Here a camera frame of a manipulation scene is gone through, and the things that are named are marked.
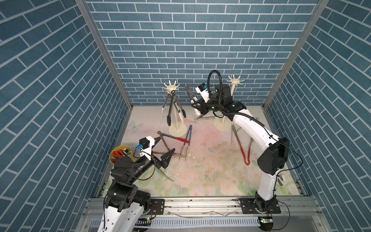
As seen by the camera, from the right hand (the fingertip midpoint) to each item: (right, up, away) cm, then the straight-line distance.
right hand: (194, 104), depth 78 cm
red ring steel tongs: (-17, -41, +6) cm, 45 cm away
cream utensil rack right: (+21, -12, +30) cm, 38 cm away
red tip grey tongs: (-9, -22, +21) cm, 32 cm away
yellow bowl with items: (-41, -26, +4) cm, 49 cm away
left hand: (-11, -19, -16) cm, 27 cm away
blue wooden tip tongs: (-3, -15, +28) cm, 32 cm away
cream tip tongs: (+9, -7, +31) cm, 34 cm away
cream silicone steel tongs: (-8, -6, +5) cm, 12 cm away
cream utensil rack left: (-12, -16, +27) cm, 33 cm away
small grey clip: (+49, -43, +2) cm, 65 cm away
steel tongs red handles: (+31, -25, +18) cm, 43 cm away
